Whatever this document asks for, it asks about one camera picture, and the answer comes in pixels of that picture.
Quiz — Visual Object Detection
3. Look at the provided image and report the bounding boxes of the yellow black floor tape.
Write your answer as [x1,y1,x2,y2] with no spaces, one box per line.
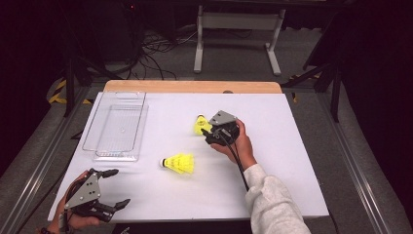
[48,79,94,105]

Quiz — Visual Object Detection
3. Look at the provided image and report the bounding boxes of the hand-held gripper cable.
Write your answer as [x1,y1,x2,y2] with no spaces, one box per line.
[217,130,251,193]
[56,177,84,234]

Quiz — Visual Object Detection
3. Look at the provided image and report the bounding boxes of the yellow shuttlecock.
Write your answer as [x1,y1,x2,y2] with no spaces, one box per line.
[160,154,187,174]
[179,152,196,176]
[193,113,212,137]

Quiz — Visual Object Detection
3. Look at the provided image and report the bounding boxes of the desk with grey metal legs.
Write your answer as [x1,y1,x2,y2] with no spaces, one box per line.
[193,4,287,76]

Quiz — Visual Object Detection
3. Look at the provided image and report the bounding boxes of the right hand-held gripper cable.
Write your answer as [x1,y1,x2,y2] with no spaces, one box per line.
[217,130,251,193]

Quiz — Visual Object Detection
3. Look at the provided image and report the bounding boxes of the clear plastic tray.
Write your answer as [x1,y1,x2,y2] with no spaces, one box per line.
[81,91,150,163]

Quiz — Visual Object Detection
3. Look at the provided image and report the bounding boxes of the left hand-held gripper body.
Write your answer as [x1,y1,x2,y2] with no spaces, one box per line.
[63,168,115,223]

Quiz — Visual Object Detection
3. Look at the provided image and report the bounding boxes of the person's right hand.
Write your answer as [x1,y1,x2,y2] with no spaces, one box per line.
[209,118,257,172]

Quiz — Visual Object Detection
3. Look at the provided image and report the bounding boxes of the black tripod stand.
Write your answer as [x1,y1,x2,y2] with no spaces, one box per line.
[62,55,123,119]
[282,61,343,124]

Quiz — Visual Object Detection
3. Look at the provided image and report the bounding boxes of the person's left hand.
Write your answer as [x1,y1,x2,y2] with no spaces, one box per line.
[48,171,101,232]

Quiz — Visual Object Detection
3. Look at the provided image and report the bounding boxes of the left hand-held gripper cable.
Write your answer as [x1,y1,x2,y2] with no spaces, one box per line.
[56,177,84,234]

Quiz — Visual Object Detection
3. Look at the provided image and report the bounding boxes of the black floor cables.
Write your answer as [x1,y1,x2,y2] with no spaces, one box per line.
[128,27,199,81]

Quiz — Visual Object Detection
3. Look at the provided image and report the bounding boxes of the aluminium floor rail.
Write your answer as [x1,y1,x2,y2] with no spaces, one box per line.
[0,86,95,234]
[316,92,395,234]

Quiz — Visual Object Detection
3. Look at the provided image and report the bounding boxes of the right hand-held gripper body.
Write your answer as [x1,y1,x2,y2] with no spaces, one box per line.
[205,109,242,146]

